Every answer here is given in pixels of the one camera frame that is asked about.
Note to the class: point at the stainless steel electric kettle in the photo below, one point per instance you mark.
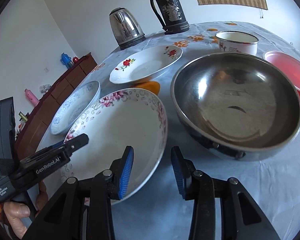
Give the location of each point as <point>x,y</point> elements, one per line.
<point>125,27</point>

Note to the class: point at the person's left hand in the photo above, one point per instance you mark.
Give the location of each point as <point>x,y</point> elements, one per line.
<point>14,213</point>

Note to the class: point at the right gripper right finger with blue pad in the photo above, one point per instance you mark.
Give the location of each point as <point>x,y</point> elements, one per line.
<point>183,170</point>

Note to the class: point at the blue patterned white plate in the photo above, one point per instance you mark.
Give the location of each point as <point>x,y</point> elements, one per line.
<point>78,101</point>

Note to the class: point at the large stainless steel bowl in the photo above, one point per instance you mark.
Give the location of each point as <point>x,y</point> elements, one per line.
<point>236,105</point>

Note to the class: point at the black thermos flask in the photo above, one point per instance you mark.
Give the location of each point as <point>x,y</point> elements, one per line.
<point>171,16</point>

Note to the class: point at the white enamel bowl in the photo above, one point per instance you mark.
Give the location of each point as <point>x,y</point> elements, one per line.
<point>237,42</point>

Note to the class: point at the dark red wooden cabinet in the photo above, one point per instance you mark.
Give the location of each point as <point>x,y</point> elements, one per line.
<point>38,121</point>

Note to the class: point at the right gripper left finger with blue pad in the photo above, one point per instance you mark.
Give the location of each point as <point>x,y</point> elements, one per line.
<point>121,170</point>

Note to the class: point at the red flower white plate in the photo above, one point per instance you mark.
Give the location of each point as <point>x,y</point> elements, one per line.
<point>145,65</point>

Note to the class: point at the pink bottle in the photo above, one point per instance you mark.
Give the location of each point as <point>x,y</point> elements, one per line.
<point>31,97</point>

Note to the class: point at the blue bottle on cabinet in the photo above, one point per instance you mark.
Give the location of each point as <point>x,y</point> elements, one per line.
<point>66,60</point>

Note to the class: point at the red plastic bowl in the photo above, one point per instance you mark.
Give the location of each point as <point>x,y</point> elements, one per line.
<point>287,64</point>

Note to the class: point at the pink floral white plate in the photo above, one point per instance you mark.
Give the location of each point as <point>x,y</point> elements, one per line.
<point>130,117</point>

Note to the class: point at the light blue persimmon tablecloth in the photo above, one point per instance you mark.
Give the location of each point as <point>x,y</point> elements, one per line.
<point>250,192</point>

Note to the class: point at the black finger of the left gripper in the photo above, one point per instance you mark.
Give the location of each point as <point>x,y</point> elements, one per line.
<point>75,143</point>

